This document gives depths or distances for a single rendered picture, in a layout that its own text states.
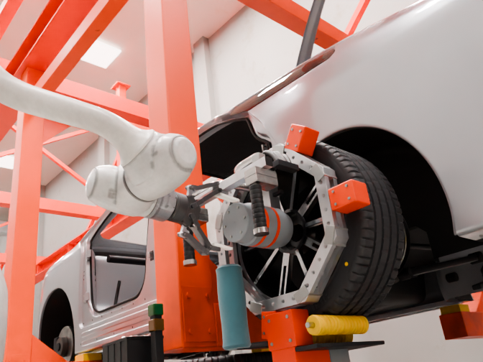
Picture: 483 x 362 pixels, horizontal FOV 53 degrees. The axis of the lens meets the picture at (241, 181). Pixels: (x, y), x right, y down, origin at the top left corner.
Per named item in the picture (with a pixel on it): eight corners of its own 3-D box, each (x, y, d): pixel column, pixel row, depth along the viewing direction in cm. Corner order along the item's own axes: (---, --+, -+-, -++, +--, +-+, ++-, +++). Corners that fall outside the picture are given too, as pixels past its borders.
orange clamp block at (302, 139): (313, 157, 164) (320, 131, 164) (297, 151, 159) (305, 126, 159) (298, 153, 170) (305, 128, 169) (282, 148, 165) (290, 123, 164)
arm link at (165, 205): (162, 179, 116) (182, 185, 120) (142, 184, 123) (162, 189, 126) (154, 215, 113) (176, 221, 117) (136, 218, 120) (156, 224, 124)
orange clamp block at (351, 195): (346, 214, 149) (371, 205, 143) (330, 210, 144) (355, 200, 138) (342, 193, 152) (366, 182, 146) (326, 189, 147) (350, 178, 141)
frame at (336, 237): (361, 291, 139) (326, 126, 160) (347, 290, 135) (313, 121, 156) (238, 325, 175) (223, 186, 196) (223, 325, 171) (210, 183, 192)
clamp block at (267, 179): (279, 186, 144) (276, 169, 147) (256, 180, 139) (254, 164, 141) (267, 192, 148) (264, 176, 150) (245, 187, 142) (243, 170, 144)
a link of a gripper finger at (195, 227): (193, 211, 124) (190, 215, 123) (215, 247, 127) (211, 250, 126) (185, 212, 127) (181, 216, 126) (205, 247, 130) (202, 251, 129)
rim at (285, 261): (406, 195, 162) (303, 159, 201) (365, 182, 147) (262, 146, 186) (355, 332, 167) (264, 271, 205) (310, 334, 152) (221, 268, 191)
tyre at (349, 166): (435, 179, 155) (297, 137, 206) (395, 164, 140) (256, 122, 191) (365, 366, 162) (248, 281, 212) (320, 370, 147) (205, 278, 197)
